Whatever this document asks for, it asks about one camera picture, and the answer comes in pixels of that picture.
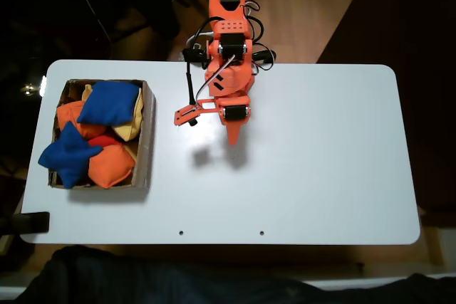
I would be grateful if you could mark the blue bean bag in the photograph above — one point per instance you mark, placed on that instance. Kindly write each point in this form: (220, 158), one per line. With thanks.
(108, 103)
(69, 154)

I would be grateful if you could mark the cardboard box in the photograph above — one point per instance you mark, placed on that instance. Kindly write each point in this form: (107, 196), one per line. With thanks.
(144, 161)

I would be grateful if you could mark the yellow bean bag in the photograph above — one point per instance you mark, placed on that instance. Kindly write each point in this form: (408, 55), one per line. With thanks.
(87, 92)
(130, 129)

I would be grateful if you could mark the orange bean bag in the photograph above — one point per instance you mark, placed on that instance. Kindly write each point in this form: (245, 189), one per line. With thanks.
(69, 115)
(112, 167)

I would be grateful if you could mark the red bean bag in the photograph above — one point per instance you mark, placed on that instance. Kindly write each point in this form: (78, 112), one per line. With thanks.
(105, 140)

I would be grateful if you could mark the person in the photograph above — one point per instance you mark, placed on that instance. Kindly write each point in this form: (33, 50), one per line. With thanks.
(142, 282)

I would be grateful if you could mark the black clamp with bar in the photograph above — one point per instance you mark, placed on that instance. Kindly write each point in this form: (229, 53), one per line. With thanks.
(33, 222)

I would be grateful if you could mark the orange camera mount plate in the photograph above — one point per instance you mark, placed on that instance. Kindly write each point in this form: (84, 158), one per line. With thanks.
(181, 117)

